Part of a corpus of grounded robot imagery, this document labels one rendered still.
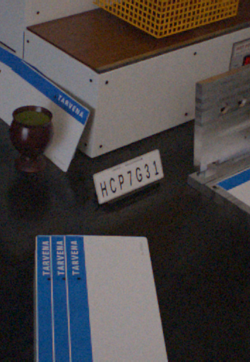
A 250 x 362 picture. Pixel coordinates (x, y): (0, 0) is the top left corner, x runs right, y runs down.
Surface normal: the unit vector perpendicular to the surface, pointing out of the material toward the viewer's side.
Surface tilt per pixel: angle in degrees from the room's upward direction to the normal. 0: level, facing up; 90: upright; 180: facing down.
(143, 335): 0
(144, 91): 90
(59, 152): 69
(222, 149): 81
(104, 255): 0
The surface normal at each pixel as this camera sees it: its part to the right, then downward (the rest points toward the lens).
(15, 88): -0.70, -0.04
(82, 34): 0.10, -0.83
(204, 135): 0.67, 0.32
